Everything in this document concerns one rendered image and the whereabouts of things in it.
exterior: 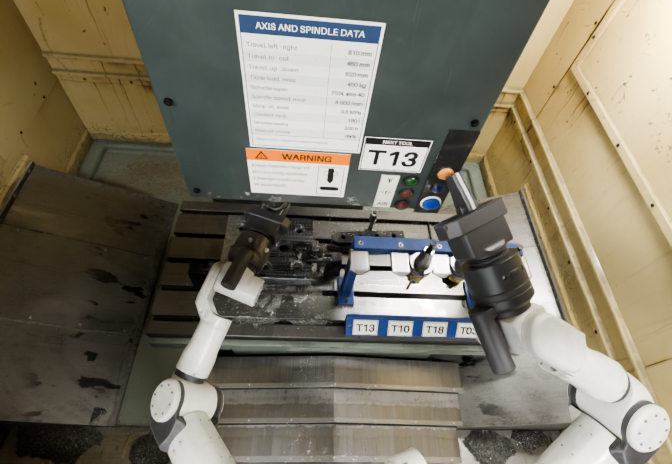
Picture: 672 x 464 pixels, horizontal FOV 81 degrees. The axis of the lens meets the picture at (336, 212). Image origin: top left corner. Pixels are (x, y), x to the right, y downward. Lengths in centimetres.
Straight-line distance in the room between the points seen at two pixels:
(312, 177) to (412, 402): 100
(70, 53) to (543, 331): 189
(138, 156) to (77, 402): 116
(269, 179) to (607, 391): 63
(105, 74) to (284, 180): 145
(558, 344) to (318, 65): 50
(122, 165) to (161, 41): 173
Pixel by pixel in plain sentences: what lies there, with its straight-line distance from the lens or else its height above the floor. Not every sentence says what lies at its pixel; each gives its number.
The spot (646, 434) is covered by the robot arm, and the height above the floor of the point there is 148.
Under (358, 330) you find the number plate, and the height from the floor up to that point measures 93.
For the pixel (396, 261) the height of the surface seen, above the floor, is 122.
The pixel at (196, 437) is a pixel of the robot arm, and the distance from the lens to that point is 87.
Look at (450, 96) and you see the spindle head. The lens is 54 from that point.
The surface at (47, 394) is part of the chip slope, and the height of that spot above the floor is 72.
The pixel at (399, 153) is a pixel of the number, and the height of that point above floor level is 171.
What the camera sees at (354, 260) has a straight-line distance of 104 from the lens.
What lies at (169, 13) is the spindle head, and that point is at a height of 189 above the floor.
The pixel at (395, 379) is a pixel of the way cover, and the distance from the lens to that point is 144.
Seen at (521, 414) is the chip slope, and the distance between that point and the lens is 155.
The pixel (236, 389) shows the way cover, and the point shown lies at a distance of 144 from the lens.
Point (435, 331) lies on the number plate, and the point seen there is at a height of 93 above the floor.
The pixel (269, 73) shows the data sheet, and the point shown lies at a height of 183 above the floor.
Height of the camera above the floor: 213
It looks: 55 degrees down
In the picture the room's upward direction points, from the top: 9 degrees clockwise
